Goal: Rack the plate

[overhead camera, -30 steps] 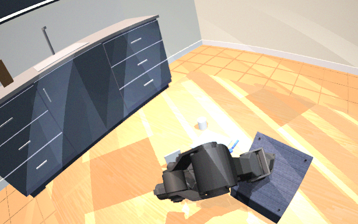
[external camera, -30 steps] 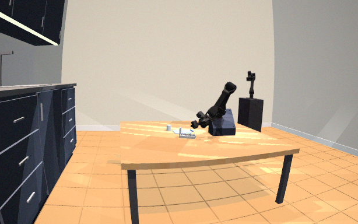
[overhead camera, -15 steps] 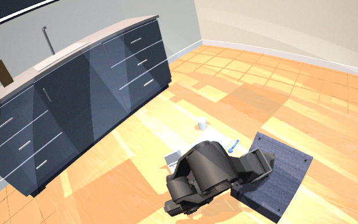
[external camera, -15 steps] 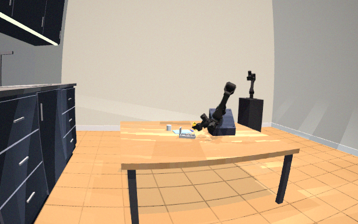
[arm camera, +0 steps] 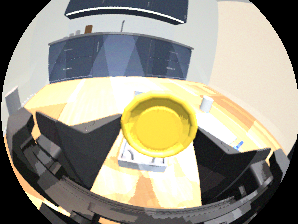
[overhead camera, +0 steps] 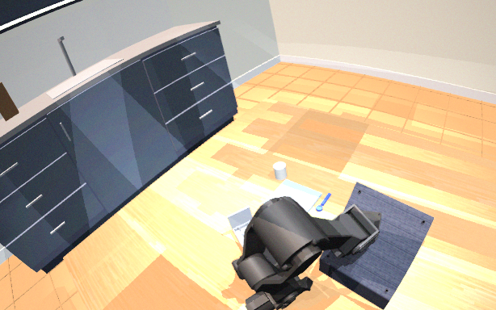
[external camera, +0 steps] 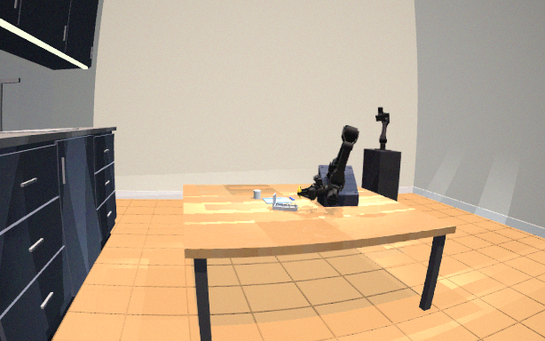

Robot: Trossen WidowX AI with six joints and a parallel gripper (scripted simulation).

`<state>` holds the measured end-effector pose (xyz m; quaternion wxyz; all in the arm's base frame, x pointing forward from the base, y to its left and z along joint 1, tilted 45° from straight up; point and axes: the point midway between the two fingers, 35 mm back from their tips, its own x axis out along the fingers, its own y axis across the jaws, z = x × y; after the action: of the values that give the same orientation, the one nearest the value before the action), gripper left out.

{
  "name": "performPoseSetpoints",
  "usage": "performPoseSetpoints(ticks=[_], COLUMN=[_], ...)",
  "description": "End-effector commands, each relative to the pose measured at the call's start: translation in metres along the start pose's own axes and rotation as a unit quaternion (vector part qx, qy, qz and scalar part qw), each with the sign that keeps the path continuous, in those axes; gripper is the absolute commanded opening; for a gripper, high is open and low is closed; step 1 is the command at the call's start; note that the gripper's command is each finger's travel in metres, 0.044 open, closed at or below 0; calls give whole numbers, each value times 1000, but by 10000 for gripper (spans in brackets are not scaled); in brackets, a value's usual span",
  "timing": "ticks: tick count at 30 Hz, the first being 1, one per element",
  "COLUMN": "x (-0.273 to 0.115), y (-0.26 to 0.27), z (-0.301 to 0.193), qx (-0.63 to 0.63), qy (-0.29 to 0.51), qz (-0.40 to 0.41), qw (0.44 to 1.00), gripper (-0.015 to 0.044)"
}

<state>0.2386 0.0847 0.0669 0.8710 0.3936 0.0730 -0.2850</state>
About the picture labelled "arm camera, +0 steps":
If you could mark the yellow plate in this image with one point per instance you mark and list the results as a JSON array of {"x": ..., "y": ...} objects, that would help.
[{"x": 159, "y": 123}]

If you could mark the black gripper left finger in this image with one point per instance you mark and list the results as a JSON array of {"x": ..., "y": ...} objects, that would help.
[{"x": 85, "y": 146}]

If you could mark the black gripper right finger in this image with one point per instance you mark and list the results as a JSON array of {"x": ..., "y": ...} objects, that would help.
[{"x": 219, "y": 165}]

